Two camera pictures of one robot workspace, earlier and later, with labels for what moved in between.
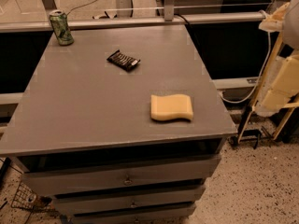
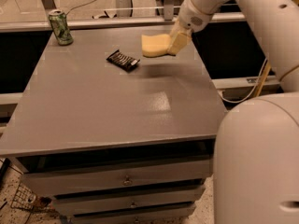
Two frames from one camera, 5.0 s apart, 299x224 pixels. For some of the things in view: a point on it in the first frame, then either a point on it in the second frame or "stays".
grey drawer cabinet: [124, 125] stays
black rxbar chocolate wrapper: [122, 60] stays
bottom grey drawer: [152, 216] stays
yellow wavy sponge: [171, 106] → [153, 46]
